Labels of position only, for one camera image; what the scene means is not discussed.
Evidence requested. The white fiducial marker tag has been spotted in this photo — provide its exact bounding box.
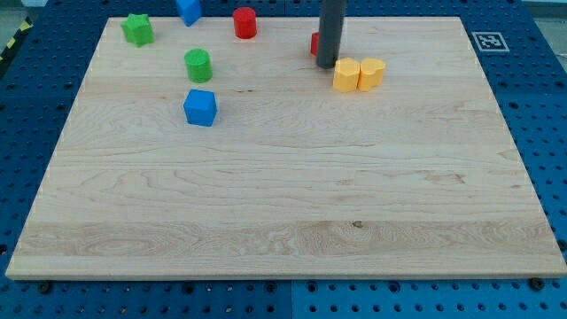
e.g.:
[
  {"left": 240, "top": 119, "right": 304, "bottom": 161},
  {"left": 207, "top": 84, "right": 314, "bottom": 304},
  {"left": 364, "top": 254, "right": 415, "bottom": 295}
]
[{"left": 471, "top": 31, "right": 509, "bottom": 52}]

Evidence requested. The yellow heart block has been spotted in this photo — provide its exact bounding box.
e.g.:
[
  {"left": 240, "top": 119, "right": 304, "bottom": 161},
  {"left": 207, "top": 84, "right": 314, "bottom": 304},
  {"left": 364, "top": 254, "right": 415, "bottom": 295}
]
[{"left": 358, "top": 58, "right": 386, "bottom": 91}]

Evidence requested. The green cylinder block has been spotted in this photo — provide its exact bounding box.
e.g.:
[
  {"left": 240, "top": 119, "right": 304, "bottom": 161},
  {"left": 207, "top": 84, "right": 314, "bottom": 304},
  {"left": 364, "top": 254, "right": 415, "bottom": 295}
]
[{"left": 184, "top": 48, "right": 213, "bottom": 83}]

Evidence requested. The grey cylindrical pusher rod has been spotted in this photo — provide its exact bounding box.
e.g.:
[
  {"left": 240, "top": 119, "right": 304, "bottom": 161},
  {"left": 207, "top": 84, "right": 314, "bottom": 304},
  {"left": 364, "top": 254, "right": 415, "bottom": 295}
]
[{"left": 316, "top": 0, "right": 347, "bottom": 69}]

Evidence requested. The wooden board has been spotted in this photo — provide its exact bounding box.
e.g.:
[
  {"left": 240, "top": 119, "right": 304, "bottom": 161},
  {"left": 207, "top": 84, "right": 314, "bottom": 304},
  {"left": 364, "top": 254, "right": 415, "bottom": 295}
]
[{"left": 6, "top": 17, "right": 566, "bottom": 281}]

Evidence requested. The green star block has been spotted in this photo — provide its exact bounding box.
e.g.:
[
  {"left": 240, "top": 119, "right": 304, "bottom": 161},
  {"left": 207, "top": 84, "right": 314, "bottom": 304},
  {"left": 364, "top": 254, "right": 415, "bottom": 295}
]
[{"left": 120, "top": 13, "right": 154, "bottom": 47}]

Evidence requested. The yellow hexagon block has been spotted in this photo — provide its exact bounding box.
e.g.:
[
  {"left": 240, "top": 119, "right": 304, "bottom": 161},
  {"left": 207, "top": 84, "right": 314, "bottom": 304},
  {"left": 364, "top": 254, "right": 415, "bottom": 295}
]
[{"left": 332, "top": 58, "right": 360, "bottom": 93}]

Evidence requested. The red cylinder block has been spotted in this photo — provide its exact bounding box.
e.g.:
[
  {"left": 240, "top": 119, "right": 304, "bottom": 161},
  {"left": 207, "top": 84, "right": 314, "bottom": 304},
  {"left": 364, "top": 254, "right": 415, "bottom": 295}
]
[{"left": 232, "top": 7, "right": 257, "bottom": 39}]

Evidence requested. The red star block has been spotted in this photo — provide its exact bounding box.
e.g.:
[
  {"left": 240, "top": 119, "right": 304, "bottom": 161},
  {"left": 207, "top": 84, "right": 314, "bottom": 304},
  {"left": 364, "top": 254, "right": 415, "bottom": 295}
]
[{"left": 310, "top": 32, "right": 319, "bottom": 56}]

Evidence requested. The blue cube block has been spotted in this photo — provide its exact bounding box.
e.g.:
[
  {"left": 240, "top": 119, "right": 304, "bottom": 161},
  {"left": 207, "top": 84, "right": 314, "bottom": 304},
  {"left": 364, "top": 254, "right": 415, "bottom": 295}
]
[{"left": 183, "top": 89, "right": 217, "bottom": 127}]

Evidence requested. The blue block at top edge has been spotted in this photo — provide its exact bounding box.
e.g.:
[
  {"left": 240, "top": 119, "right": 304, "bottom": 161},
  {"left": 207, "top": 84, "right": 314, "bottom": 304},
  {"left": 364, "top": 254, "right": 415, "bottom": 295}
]
[{"left": 175, "top": 0, "right": 202, "bottom": 27}]

